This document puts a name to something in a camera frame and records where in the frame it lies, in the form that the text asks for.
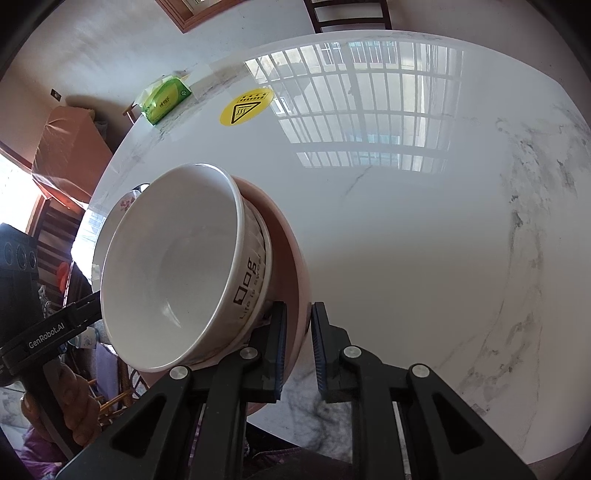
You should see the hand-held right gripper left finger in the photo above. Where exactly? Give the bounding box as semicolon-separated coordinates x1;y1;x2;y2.
55;301;288;480

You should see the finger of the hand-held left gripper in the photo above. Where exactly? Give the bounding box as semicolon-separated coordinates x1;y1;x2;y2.
69;291;103;337

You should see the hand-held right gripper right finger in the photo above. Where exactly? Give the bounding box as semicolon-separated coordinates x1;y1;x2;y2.
309;302;539;480

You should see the large pink bowl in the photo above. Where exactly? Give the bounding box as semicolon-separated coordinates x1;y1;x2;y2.
191;176;311;416

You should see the small white printed bowl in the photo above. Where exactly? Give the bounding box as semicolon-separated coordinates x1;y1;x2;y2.
100;162;273;374

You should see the white floral plate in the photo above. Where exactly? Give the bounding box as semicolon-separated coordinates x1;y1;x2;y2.
91;186;151;284

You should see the person's left hand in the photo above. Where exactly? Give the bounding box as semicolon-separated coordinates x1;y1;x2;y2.
58;362;101;446

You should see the brown slatted wooden chair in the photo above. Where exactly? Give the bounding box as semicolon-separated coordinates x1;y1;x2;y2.
34;194;93;315

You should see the small wood-framed window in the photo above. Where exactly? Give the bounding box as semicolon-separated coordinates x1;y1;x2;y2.
0;141;51;227

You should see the purple clothing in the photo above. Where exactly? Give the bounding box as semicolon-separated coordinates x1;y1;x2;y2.
18;427;77;480

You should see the brown covered furniture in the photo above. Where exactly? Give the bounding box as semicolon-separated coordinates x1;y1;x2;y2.
30;105;116;206

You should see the green tissue packet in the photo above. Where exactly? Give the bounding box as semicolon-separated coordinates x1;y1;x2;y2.
140;76;192;126

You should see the yellow warning sticker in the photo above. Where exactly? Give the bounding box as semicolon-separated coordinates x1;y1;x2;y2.
218;88;274;126

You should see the large wood-framed window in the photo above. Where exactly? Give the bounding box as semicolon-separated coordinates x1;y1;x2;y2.
154;0;241;33

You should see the dark wooden chair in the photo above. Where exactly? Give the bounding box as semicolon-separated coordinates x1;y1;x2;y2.
302;0;393;33

